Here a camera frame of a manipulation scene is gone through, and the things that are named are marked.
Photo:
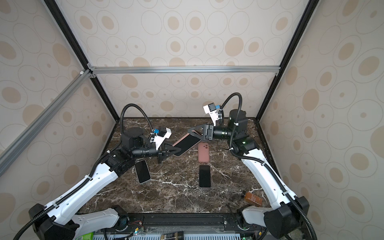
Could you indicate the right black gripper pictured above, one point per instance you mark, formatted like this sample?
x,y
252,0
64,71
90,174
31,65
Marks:
x,y
207,132

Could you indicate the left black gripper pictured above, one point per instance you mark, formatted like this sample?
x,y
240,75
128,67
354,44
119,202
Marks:
x,y
168,148

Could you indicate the phone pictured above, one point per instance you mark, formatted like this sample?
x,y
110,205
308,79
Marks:
x,y
142,171
185,143

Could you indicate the pink phone case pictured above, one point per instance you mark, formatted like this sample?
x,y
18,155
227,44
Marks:
x,y
203,152

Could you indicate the purple smartphone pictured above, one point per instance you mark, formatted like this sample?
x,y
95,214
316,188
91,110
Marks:
x,y
204,176

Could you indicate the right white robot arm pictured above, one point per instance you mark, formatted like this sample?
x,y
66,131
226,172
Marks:
x,y
245,148

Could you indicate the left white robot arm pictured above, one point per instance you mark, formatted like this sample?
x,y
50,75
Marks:
x,y
55,220

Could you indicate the amber bottle black cap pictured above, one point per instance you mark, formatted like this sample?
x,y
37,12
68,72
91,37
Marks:
x,y
252,199

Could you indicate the dark bottle at front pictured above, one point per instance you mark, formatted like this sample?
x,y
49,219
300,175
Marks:
x,y
173,236

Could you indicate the green packet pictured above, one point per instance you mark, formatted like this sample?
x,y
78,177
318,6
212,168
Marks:
x,y
88,236

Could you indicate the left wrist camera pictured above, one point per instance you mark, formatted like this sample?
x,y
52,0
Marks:
x,y
158,136

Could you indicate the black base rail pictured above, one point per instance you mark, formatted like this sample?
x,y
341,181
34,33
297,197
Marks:
x,y
183,223

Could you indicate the silver aluminium back rail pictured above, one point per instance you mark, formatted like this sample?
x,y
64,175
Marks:
x,y
185,70

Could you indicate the silver aluminium rail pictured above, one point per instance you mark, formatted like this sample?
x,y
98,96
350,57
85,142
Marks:
x,y
25,138
185,70

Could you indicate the silver aluminium left rail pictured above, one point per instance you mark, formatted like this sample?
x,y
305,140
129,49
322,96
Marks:
x,y
25,138

